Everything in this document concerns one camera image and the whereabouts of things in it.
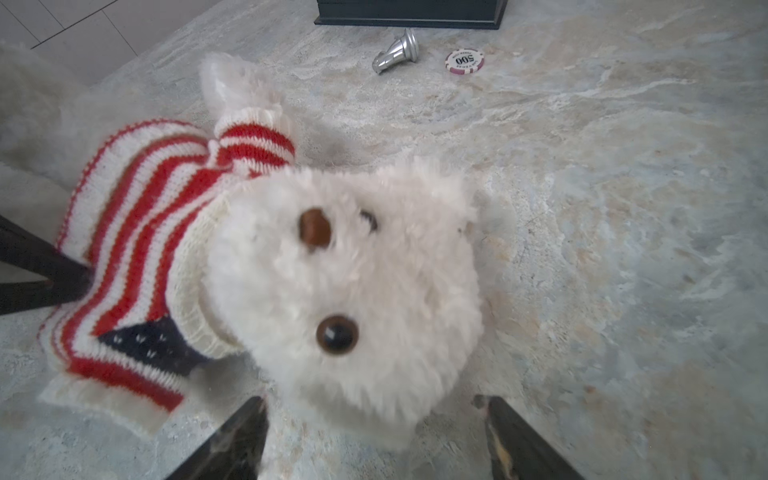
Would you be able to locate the white teddy bear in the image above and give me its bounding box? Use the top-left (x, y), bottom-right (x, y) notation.
top-left (1, 44), bottom-right (483, 449)

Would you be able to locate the small silver ring piece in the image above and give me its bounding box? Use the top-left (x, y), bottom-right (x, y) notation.
top-left (444, 48), bottom-right (486, 76)

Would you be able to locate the red white striped knit sweater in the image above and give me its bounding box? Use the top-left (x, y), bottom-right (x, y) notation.
top-left (38, 107), bottom-right (295, 437)

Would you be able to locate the small silver metal piece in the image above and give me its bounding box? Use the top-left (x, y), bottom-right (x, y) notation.
top-left (372, 28), bottom-right (419, 75)

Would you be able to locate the folded black white chessboard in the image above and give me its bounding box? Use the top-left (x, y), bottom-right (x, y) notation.
top-left (314, 0), bottom-right (508, 30)

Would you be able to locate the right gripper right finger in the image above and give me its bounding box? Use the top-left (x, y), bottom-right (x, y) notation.
top-left (484, 396), bottom-right (584, 480)

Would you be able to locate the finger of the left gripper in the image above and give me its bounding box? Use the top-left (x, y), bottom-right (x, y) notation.
top-left (1, 217), bottom-right (90, 315)

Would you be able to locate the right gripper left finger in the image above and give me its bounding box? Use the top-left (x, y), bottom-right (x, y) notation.
top-left (166, 396), bottom-right (269, 480)

